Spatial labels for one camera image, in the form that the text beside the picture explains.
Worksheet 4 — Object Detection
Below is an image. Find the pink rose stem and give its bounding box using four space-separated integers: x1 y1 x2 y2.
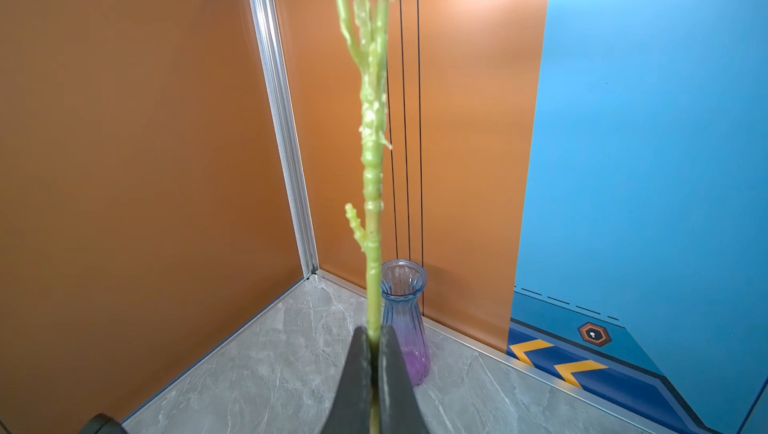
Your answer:
331 0 394 434

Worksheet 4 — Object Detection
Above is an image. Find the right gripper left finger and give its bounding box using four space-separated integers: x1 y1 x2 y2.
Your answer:
321 326 373 434

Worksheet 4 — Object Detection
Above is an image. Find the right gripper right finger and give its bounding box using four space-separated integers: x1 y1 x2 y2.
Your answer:
377 326 429 434

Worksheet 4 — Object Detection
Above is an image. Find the purple glass vase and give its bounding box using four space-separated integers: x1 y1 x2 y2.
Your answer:
381 260 431 386

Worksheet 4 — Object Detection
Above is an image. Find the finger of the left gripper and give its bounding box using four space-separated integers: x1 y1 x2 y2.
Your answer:
78 413 128 434

